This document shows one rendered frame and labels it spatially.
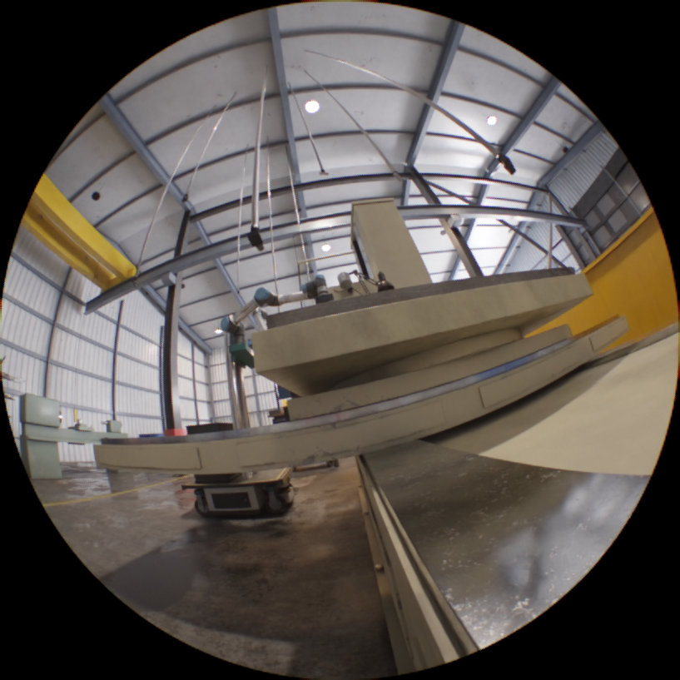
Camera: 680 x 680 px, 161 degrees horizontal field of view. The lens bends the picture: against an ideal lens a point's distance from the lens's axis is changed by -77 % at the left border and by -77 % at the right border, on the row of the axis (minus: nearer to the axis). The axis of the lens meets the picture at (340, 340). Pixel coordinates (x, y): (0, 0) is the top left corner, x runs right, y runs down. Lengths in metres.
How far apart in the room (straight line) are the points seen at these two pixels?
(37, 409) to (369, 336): 5.52
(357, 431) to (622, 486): 0.62
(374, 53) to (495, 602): 7.92
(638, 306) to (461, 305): 2.05
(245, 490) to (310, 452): 1.41
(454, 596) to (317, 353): 0.50
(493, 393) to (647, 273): 1.93
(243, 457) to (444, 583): 0.67
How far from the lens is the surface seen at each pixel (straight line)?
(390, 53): 7.97
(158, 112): 8.20
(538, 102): 11.32
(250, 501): 2.08
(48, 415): 5.67
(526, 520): 0.21
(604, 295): 2.61
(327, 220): 6.73
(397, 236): 2.76
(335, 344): 0.54
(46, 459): 5.58
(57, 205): 8.07
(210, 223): 10.84
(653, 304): 2.45
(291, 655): 0.92
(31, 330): 10.00
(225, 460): 0.80
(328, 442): 0.69
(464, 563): 0.18
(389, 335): 0.56
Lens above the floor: 0.72
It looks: 18 degrees up
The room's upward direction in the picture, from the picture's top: 13 degrees counter-clockwise
